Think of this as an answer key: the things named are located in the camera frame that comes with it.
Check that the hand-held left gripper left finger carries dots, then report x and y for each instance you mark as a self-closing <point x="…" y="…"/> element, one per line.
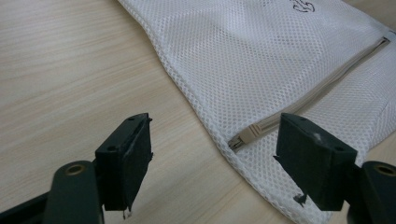
<point x="124" y="161"/>

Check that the white mesh laundry bag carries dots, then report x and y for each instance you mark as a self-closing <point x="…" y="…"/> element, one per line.
<point x="255" y="71"/>

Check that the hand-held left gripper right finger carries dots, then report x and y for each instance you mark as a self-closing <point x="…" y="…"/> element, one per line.
<point x="314" y="161"/>

